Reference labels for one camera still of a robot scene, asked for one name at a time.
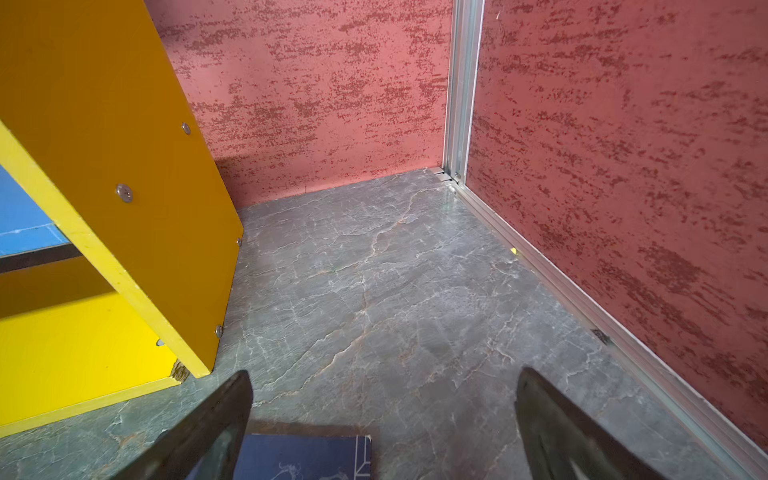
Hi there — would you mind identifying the aluminium corner post right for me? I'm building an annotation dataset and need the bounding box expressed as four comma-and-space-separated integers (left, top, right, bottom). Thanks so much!
442, 0, 485, 185

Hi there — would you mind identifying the dark blue book top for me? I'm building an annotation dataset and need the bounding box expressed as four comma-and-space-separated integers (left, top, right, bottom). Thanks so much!
233, 434, 372, 480

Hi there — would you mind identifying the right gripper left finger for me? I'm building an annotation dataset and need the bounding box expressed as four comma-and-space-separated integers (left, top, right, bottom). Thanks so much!
114, 370, 253, 479

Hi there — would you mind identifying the yellow wooden bookshelf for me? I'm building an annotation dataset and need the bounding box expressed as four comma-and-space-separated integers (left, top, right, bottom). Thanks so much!
1, 1, 243, 436

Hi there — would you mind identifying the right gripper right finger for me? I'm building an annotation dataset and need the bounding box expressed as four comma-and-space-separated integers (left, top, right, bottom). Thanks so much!
515, 367, 663, 479

